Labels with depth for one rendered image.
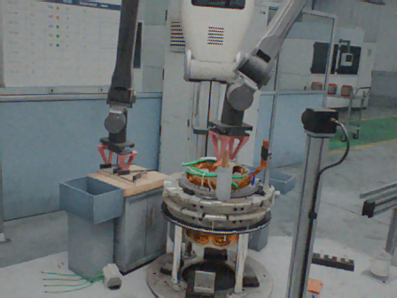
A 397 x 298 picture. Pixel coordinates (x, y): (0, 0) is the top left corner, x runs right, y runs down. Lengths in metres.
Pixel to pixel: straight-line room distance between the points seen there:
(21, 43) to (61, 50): 0.28
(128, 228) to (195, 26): 0.76
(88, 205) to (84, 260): 0.19
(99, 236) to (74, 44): 2.25
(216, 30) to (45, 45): 1.88
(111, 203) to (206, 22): 0.75
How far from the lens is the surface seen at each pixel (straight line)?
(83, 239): 1.33
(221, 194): 1.13
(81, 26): 3.39
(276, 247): 1.65
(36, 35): 3.26
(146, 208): 1.37
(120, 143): 1.36
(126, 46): 1.25
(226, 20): 1.62
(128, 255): 1.38
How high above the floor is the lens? 1.48
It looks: 14 degrees down
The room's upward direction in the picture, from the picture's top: 4 degrees clockwise
